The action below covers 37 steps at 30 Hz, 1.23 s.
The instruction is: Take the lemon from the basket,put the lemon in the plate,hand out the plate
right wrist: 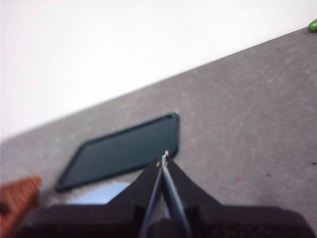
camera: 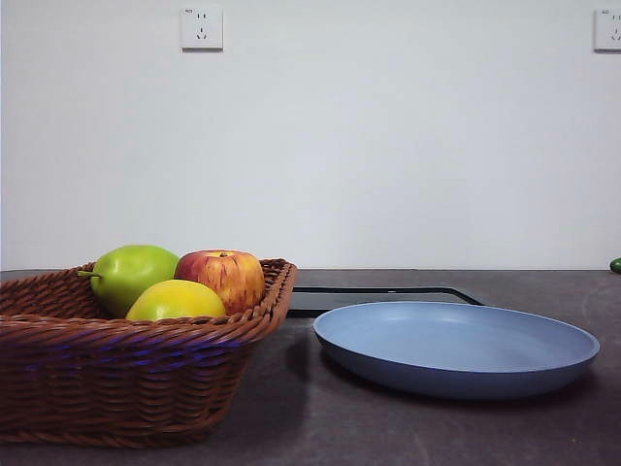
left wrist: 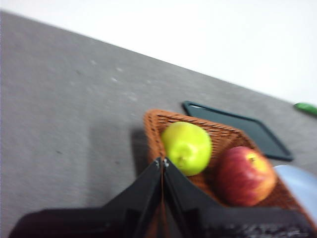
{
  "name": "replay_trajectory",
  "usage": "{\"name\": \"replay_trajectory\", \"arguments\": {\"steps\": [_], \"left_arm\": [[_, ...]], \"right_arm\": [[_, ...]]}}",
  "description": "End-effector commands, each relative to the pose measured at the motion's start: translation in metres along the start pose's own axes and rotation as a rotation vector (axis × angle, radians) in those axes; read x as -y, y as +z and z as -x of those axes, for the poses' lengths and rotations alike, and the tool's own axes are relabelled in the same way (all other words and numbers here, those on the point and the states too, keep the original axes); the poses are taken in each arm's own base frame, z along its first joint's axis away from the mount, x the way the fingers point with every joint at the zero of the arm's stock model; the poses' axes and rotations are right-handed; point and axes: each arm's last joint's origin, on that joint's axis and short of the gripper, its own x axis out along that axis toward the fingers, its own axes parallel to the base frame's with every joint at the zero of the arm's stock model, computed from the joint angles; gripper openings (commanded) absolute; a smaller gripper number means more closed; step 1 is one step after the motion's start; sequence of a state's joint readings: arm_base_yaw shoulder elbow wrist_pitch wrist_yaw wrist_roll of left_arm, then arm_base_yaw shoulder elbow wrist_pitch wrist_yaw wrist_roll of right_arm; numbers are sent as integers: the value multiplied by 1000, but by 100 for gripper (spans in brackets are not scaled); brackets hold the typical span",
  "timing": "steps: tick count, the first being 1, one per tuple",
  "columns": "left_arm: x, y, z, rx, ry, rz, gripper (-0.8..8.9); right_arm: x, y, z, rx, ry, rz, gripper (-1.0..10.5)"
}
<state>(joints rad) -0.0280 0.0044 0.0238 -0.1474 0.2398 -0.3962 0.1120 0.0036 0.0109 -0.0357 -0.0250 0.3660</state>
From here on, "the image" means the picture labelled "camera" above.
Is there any yellow lemon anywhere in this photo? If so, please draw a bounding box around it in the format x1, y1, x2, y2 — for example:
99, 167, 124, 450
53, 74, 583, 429
125, 279, 228, 321

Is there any black flat tray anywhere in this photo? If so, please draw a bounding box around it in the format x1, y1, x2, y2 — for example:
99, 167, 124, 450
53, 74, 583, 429
285, 284, 485, 319

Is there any blue round plate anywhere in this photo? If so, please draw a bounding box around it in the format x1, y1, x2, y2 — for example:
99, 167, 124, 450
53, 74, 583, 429
312, 301, 602, 401

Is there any white wall socket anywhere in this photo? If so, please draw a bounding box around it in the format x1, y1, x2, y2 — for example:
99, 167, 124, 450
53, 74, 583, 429
180, 5, 225, 52
593, 8, 621, 53

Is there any brown woven wicker basket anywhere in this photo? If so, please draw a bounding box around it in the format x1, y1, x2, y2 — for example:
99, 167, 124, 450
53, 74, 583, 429
0, 257, 299, 447

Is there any red yellow apple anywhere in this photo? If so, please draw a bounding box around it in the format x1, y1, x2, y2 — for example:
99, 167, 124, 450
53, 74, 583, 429
173, 250, 266, 316

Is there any green pear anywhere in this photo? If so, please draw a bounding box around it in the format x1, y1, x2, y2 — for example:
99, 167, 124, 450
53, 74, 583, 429
77, 244, 181, 320

